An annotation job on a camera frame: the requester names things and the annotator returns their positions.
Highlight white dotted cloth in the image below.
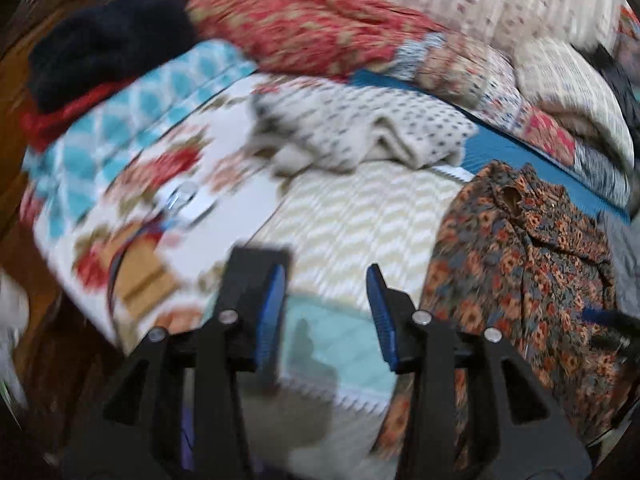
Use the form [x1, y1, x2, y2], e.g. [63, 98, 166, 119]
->
[247, 82, 481, 176]

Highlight beige patterned pillow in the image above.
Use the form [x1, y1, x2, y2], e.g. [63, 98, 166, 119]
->
[515, 35, 636, 171]

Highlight brown floral garment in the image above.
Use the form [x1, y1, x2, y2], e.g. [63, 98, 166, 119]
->
[372, 160, 633, 461]

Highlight blue mesh mat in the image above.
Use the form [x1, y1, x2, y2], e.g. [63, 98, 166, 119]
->
[350, 69, 631, 223]

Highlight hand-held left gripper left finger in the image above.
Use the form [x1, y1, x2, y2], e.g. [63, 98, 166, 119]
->
[62, 246, 293, 480]

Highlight dark narrow cloth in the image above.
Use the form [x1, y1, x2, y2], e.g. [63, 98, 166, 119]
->
[575, 45, 640, 126]

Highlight teal diamond-pattern cloth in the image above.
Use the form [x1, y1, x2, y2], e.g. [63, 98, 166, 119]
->
[22, 40, 258, 231]

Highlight small shiny white object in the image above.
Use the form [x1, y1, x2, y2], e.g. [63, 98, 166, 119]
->
[160, 182, 218, 226]

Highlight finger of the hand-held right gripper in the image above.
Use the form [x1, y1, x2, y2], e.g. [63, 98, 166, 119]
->
[590, 334, 638, 356]
[580, 309, 640, 333]

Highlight grey cloth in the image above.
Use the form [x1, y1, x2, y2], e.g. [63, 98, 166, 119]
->
[597, 210, 640, 306]

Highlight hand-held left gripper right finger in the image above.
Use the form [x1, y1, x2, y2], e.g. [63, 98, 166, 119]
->
[366, 262, 593, 480]

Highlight cream chevron bedsheet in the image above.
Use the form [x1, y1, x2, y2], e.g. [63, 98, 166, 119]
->
[210, 160, 471, 461]

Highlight black cloth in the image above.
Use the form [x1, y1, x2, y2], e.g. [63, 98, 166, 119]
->
[27, 0, 198, 113]

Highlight red cloth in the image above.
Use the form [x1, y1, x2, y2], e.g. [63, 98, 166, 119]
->
[20, 77, 136, 153]

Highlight white red-flower printed sheet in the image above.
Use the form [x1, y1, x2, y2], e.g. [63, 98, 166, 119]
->
[32, 72, 296, 356]

